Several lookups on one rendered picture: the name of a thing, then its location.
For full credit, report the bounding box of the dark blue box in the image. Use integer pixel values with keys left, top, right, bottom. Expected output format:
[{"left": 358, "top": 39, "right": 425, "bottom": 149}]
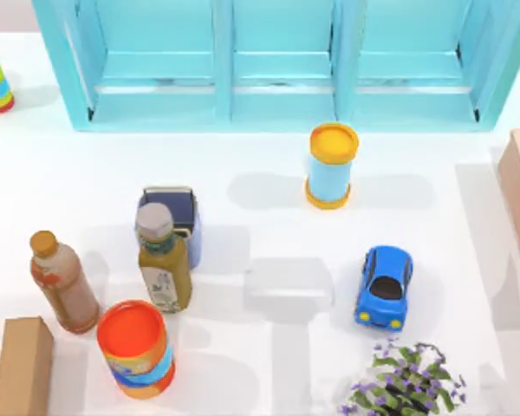
[{"left": 133, "top": 185, "right": 203, "bottom": 270}]

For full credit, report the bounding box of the light blue and yellow can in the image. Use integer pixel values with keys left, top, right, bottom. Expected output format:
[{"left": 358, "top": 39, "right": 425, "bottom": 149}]
[{"left": 304, "top": 122, "right": 361, "bottom": 211}]

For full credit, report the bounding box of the green bottle with grey cap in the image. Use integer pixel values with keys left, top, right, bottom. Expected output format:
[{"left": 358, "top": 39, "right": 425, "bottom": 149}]
[{"left": 136, "top": 202, "right": 192, "bottom": 315}]

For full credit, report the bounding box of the light blue rack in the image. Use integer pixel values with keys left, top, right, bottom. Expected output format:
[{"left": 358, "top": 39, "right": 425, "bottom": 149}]
[{"left": 30, "top": 0, "right": 520, "bottom": 133}]

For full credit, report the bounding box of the blue toy car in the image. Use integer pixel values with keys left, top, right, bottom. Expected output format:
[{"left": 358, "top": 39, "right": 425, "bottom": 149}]
[{"left": 354, "top": 245, "right": 414, "bottom": 334}]

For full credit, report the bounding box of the brown bottle with orange cap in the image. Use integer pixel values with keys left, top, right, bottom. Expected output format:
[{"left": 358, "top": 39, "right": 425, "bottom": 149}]
[{"left": 29, "top": 230, "right": 101, "bottom": 335}]

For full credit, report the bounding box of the purple flowering plant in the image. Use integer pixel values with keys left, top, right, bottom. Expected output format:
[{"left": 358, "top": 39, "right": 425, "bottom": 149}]
[{"left": 337, "top": 337, "right": 467, "bottom": 416}]

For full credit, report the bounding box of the brown cardboard box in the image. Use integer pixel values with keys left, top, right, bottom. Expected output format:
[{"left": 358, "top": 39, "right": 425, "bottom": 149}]
[{"left": 0, "top": 316, "right": 55, "bottom": 416}]

